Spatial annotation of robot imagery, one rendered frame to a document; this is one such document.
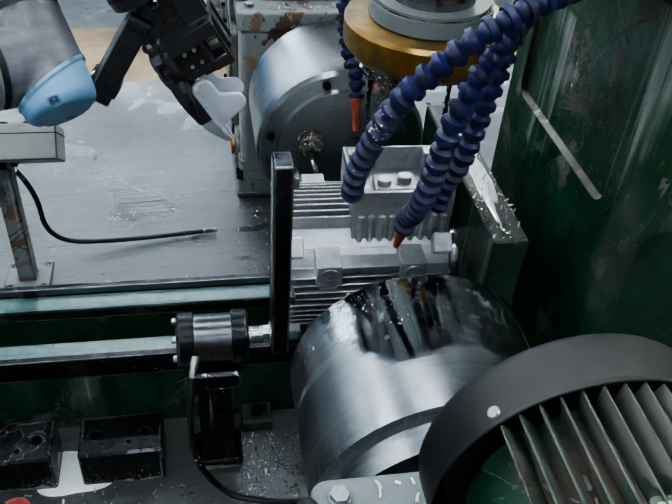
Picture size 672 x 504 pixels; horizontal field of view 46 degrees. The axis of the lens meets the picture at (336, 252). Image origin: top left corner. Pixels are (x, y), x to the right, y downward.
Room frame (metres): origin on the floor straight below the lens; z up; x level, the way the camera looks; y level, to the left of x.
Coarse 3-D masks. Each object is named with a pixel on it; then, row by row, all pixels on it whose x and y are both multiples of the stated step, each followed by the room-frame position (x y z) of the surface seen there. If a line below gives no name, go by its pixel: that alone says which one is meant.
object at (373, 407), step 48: (384, 288) 0.57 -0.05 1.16; (432, 288) 0.57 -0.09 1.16; (480, 288) 0.59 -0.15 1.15; (336, 336) 0.53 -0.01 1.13; (384, 336) 0.51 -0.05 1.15; (432, 336) 0.50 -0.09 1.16; (480, 336) 0.51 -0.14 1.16; (336, 384) 0.48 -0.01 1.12; (384, 384) 0.46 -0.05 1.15; (432, 384) 0.45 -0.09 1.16; (336, 432) 0.43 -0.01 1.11; (384, 432) 0.42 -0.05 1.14
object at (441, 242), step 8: (440, 232) 0.75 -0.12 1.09; (448, 232) 0.76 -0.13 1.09; (296, 240) 0.72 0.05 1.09; (432, 240) 0.75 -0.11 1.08; (440, 240) 0.75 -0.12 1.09; (448, 240) 0.75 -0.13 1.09; (296, 248) 0.71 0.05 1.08; (432, 248) 0.75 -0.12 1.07; (440, 248) 0.74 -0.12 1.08; (448, 248) 0.74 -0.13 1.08; (296, 256) 0.71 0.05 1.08; (296, 328) 0.71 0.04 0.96
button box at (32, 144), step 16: (0, 128) 0.92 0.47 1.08; (16, 128) 0.93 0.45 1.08; (32, 128) 0.93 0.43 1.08; (48, 128) 0.94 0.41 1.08; (0, 144) 0.91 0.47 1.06; (16, 144) 0.92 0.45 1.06; (32, 144) 0.92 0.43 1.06; (48, 144) 0.92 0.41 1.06; (64, 144) 0.98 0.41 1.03; (0, 160) 0.90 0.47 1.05; (16, 160) 0.90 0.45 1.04; (32, 160) 0.91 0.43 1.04; (48, 160) 0.93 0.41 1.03; (64, 160) 0.96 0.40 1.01
